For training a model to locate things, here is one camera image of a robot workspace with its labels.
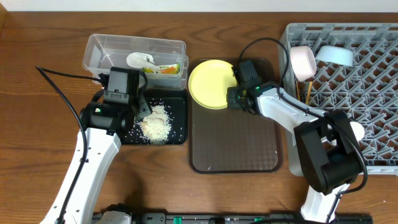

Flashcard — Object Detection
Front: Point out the pink bowl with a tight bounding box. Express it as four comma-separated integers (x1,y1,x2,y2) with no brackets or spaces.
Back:
290,45,317,82

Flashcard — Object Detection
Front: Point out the gray dishwasher rack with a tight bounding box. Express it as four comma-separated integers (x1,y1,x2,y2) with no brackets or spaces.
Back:
280,23,397,175

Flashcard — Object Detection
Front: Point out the yellow green snack wrapper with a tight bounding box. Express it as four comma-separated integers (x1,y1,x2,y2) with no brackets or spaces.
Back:
142,63,180,75

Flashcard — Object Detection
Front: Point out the wooden chopstick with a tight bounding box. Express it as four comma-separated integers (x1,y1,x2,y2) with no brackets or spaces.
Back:
305,81,313,105
295,81,301,101

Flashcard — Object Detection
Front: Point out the yellow plate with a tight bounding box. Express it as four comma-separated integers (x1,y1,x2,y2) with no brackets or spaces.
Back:
188,60,237,110

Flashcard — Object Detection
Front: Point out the black tray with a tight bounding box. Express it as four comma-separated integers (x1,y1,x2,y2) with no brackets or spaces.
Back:
123,90,188,145

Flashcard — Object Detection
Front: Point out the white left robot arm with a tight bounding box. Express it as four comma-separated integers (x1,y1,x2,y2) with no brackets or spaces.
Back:
38,67,152,223

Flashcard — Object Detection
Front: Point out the white paper napkin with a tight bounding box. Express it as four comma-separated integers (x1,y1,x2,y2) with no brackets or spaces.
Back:
126,52,155,68

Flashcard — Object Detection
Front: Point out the brown serving tray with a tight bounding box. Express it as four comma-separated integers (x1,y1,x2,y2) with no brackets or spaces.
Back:
187,56,284,174

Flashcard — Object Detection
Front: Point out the small white green cup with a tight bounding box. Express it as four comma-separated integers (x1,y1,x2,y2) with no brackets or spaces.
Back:
350,121,365,141

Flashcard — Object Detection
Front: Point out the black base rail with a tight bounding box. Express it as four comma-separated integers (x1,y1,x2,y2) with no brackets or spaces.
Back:
91,203,374,224

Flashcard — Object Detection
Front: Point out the light blue bowl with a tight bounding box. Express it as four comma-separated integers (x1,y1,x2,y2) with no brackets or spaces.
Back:
315,45,354,67

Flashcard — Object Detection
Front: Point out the pile of rice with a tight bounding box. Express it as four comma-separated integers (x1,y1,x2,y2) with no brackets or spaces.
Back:
124,98,183,145

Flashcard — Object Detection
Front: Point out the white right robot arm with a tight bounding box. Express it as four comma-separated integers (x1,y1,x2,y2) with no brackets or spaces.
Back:
226,82,367,223

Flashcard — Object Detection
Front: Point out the clear plastic waste bin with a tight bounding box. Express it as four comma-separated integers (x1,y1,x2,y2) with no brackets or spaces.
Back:
83,34,188,90

